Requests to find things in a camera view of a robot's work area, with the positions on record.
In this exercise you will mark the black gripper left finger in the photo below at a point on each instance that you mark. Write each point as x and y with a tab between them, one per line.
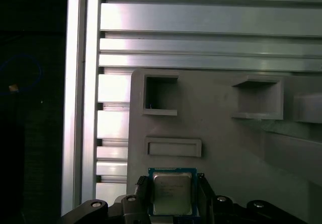
135	209

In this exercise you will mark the grey plastic parts rack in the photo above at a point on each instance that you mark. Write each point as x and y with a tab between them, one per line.
226	146

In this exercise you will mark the silver topped CPU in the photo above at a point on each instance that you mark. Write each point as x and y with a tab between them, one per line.
172	193

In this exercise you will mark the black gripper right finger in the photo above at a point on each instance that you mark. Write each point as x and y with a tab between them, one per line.
216	209

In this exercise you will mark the small tan block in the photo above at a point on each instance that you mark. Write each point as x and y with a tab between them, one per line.
13	88

